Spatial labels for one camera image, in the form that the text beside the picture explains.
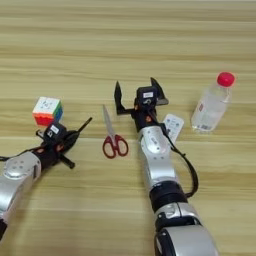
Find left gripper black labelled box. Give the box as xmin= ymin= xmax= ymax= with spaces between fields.
xmin=44 ymin=121 xmax=68 ymax=142

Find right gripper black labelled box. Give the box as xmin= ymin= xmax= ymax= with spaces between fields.
xmin=135 ymin=85 xmax=160 ymax=107

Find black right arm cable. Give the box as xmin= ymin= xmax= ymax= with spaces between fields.
xmin=159 ymin=123 xmax=200 ymax=199

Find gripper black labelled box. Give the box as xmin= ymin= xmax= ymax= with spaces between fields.
xmin=135 ymin=85 xmax=160 ymax=107
xmin=44 ymin=121 xmax=68 ymax=142

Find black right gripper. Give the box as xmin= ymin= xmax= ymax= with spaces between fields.
xmin=114 ymin=77 xmax=170 ymax=131

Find clear bottle red cap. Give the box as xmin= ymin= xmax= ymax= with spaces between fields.
xmin=190 ymin=71 xmax=236 ymax=134

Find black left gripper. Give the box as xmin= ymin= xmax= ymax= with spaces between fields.
xmin=33 ymin=129 xmax=81 ymax=170

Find white remote control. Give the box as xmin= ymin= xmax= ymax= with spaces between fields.
xmin=162 ymin=113 xmax=185 ymax=144

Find red handled scissors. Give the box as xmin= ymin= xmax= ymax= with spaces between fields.
xmin=101 ymin=103 xmax=130 ymax=159

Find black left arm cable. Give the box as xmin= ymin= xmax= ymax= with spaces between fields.
xmin=0 ymin=146 xmax=38 ymax=163

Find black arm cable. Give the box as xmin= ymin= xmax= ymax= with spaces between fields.
xmin=0 ymin=146 xmax=38 ymax=163
xmin=159 ymin=123 xmax=200 ymax=199

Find colourful puzzle cube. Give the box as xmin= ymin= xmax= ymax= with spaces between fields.
xmin=32 ymin=96 xmax=64 ymax=127

